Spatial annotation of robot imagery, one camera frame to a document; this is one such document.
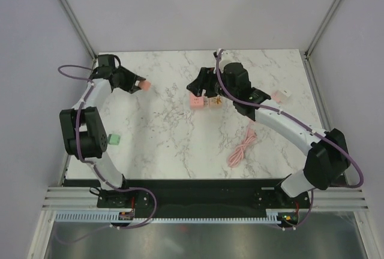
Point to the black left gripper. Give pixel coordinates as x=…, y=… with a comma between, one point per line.
x=131, y=77

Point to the pink power strip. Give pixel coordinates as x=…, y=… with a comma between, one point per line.
x=278, y=97

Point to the left aluminium frame post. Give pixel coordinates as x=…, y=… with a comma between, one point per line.
x=69, y=12

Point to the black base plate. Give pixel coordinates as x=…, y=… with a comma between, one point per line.
x=204, y=197

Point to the pink cube socket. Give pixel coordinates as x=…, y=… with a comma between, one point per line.
x=196, y=102

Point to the green charger plug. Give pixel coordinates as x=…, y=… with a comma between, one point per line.
x=114, y=139

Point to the white slotted cable duct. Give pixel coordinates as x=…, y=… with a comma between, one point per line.
x=116, y=217

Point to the salmon charger plug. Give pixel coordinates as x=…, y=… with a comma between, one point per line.
x=145, y=85

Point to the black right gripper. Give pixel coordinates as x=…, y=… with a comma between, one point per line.
x=203, y=81

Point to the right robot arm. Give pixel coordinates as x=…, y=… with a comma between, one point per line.
x=325, y=150

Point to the right aluminium frame post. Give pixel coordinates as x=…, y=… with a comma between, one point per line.
x=329, y=15

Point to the white wall charger plug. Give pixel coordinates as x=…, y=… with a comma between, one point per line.
x=287, y=95

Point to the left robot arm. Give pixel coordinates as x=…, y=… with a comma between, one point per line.
x=83, y=132

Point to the aluminium rail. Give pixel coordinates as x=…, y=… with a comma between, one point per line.
x=69, y=198

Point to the peach cube socket adapter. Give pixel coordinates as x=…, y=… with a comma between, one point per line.
x=215, y=102

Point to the aluminium frame post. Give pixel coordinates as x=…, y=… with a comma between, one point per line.
x=329, y=15
x=69, y=12

